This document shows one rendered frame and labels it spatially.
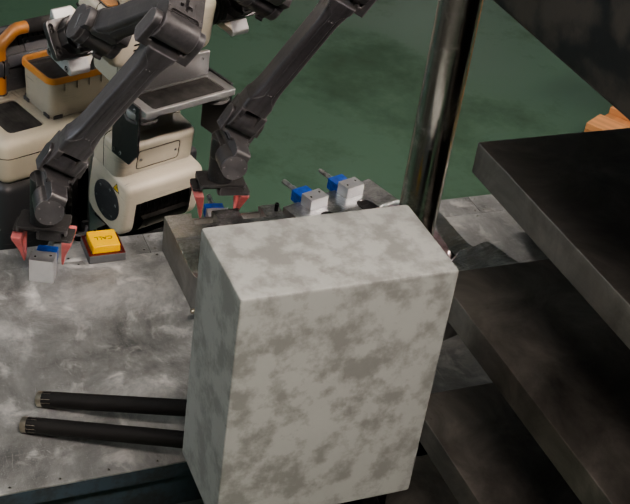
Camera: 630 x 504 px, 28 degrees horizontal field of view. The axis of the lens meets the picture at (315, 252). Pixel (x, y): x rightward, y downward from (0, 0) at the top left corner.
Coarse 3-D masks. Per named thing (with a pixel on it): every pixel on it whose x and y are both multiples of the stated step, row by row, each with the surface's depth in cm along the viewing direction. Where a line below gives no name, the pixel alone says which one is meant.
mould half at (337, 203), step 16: (336, 192) 291; (368, 192) 292; (384, 192) 293; (288, 208) 282; (304, 208) 283; (320, 208) 284; (336, 208) 285; (352, 208) 286; (448, 224) 279; (448, 240) 276; (464, 240) 277; (464, 256) 265; (480, 256) 266; (496, 256) 267; (448, 336) 259
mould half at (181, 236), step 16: (272, 208) 275; (176, 224) 265; (192, 224) 266; (208, 224) 267; (224, 224) 268; (176, 240) 261; (192, 240) 262; (176, 256) 262; (192, 256) 258; (176, 272) 264; (192, 272) 253; (192, 288) 254; (192, 304) 255
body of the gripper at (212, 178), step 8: (208, 168) 273; (216, 168) 270; (200, 176) 274; (208, 176) 273; (216, 176) 271; (200, 184) 271; (208, 184) 271; (216, 184) 272; (224, 184) 272; (232, 184) 272; (240, 184) 273
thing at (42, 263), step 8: (40, 248) 261; (48, 248) 261; (56, 248) 261; (32, 256) 256; (40, 256) 256; (48, 256) 257; (56, 256) 258; (32, 264) 256; (40, 264) 255; (48, 264) 255; (56, 264) 259; (32, 272) 257; (40, 272) 257; (48, 272) 257; (56, 272) 261; (32, 280) 258; (40, 280) 258; (48, 280) 258
